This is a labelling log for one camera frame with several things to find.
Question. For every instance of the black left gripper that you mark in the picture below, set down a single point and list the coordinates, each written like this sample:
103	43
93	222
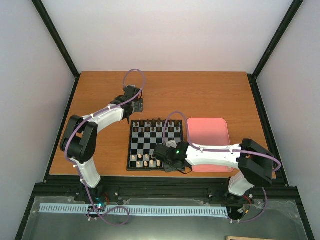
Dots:
139	105

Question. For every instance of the light blue cable duct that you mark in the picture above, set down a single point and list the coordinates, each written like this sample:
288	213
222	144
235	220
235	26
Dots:
136	210

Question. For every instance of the black white chessboard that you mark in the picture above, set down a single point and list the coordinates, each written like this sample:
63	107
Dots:
145	143

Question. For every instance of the pink tray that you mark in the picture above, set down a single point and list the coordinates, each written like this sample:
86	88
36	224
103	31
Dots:
209	132

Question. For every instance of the right black frame post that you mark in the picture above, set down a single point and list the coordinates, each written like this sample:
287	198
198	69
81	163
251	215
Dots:
283	26

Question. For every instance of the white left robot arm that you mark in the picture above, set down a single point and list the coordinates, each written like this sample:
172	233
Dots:
80	136

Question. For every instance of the black frame post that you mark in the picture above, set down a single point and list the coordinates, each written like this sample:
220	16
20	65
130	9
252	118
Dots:
44	15
283	26

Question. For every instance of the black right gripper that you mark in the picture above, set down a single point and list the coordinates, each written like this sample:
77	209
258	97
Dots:
168	168

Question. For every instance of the left black frame post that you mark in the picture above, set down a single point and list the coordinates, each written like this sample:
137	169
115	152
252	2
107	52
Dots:
44	15

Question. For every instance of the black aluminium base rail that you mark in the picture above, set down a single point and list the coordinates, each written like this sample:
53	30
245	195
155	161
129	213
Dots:
117	189

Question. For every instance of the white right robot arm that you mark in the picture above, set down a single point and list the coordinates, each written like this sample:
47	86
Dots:
254	163

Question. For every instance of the dark chess piece row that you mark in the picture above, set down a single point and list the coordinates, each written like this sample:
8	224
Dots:
156	126

